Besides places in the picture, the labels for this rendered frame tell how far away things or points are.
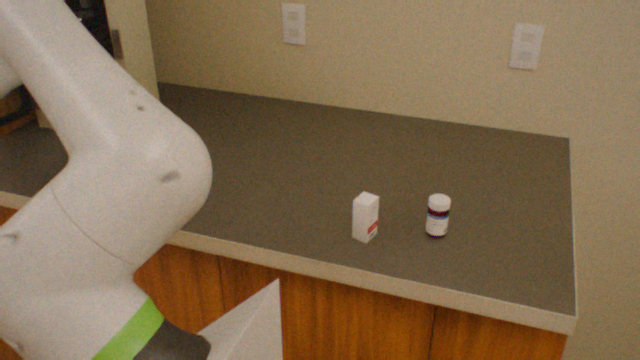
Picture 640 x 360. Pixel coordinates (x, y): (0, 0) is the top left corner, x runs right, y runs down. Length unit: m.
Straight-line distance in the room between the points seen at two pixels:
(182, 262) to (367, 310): 0.41
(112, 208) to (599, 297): 1.62
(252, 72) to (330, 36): 0.28
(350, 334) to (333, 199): 0.29
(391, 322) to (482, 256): 0.22
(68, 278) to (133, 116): 0.17
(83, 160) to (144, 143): 0.07
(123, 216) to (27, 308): 0.13
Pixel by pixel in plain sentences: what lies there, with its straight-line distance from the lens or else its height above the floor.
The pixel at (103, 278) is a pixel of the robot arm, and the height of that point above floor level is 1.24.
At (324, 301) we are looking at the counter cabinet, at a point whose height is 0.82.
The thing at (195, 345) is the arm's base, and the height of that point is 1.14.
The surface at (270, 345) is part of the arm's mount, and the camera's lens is 0.72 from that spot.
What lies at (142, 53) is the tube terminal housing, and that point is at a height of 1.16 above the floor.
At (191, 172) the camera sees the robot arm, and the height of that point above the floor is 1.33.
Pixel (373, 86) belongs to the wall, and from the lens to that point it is 1.70.
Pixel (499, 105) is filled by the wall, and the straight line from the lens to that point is 1.66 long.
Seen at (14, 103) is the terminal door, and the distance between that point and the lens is 1.69.
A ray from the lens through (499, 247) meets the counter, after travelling 1.18.
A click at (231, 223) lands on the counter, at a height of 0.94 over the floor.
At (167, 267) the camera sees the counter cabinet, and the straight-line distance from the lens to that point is 1.34.
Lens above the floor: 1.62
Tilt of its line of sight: 31 degrees down
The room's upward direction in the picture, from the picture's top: straight up
